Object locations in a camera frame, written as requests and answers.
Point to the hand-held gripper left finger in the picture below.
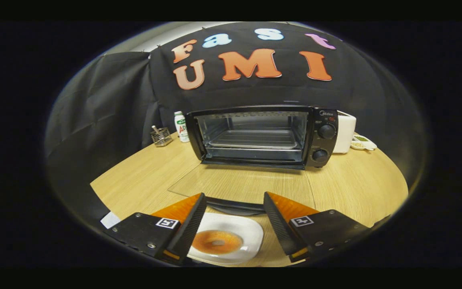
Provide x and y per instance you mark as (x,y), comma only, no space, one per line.
(189,230)

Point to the white paper slip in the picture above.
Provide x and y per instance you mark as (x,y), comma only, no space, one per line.
(110,220)

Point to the small white snack dish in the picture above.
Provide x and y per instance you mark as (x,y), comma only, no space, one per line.
(363,143)

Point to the round glazed donut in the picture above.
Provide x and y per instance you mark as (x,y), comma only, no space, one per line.
(205,243)

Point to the white toaster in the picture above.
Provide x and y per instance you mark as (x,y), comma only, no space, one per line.
(344,132)

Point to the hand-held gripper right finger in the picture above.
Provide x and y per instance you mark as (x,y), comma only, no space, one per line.
(281,228)

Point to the white bottle green label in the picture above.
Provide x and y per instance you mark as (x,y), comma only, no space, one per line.
(181,128)

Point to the black toaster oven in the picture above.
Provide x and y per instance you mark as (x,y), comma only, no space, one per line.
(321,136)

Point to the black backdrop cloth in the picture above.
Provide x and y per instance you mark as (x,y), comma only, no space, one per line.
(106,104)

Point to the white square plate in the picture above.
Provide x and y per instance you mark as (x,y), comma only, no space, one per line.
(251,233)

